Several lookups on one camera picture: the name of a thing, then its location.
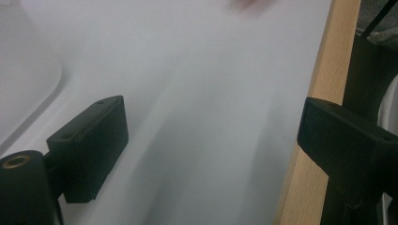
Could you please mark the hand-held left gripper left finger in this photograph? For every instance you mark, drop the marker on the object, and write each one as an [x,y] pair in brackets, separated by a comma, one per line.
[90,146]

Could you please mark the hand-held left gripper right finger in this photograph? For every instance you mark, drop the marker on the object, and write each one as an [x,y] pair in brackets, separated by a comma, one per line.
[347,146]

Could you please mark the white curved object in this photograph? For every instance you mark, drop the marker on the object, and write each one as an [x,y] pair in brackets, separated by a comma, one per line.
[391,109]

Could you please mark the black stand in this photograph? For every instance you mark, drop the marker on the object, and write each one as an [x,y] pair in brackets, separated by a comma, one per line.
[366,78]

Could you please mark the white rounded tray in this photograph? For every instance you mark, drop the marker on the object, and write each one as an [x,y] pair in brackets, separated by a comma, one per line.
[25,78]

